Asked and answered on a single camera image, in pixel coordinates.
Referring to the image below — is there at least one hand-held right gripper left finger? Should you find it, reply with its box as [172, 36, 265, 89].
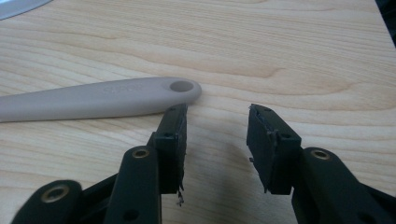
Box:
[104, 103, 189, 224]

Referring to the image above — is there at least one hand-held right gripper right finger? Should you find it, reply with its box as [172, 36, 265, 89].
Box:
[246, 104, 395, 224]

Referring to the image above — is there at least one beige plastic utensil handle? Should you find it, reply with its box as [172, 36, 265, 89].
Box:
[0, 77, 203, 123]

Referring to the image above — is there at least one white plate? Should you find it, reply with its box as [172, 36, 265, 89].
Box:
[0, 0, 53, 21]

